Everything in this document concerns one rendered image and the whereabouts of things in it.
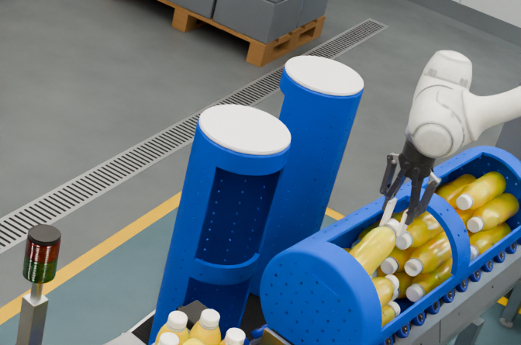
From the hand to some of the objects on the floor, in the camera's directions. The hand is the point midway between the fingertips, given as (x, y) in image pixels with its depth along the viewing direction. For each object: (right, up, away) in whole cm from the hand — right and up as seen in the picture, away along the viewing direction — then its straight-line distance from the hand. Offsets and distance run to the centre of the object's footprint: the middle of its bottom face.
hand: (395, 218), depth 221 cm
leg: (+22, -90, +111) cm, 144 cm away
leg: (+73, -58, +190) cm, 212 cm away
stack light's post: (-100, -107, +26) cm, 148 cm away
